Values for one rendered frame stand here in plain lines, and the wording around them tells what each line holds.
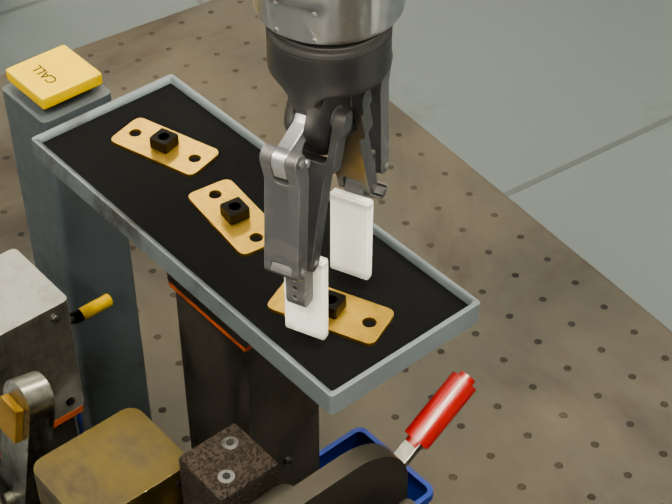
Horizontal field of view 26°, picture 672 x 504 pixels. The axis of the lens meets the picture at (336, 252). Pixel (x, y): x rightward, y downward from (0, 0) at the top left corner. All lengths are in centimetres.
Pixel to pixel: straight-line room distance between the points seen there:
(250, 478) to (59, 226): 40
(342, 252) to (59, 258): 40
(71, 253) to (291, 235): 48
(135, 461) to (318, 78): 33
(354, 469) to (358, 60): 24
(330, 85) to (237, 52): 126
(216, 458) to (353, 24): 34
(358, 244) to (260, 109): 99
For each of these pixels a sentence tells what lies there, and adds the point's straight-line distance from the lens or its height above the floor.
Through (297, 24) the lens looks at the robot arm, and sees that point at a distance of 83.
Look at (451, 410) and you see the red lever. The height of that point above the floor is 114.
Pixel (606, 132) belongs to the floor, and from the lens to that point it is 316.
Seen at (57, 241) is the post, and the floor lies 100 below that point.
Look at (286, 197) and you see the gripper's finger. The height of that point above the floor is 131.
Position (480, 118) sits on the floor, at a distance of 316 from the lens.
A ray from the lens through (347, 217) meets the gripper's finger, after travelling 99.
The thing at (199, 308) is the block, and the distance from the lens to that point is 113.
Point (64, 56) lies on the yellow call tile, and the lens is 128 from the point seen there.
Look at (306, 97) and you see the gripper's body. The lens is 86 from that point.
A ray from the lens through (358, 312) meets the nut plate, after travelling 101.
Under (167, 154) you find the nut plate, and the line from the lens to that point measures 115.
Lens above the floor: 187
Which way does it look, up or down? 42 degrees down
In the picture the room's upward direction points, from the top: straight up
